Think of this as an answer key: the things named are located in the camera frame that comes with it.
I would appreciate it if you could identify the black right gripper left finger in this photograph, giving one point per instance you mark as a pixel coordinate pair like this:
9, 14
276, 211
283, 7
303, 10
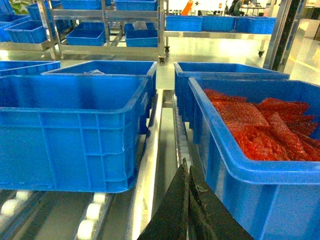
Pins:
171, 218

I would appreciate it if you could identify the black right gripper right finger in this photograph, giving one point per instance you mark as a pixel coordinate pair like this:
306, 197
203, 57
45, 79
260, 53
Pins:
210, 218

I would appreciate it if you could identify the large blue plastic crate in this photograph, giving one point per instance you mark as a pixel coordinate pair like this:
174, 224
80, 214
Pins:
71, 133

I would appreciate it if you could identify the steel roller shelf rack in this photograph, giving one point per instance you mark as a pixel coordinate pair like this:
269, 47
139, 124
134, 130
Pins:
49, 215

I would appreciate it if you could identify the far steel shelf cart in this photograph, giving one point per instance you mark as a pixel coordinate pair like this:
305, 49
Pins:
90, 28

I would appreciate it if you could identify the white roller track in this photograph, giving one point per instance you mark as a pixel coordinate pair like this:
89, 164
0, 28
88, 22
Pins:
88, 225

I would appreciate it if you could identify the blue crate red bags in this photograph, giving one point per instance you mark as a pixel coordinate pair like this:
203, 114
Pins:
271, 200

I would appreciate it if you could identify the red mesh bags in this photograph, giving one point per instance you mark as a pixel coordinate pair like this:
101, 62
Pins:
272, 130

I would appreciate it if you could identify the blue crate behind right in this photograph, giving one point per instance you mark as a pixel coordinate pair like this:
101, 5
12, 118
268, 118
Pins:
213, 75

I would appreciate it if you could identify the blue crate behind left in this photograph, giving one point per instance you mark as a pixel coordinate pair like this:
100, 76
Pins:
145, 69

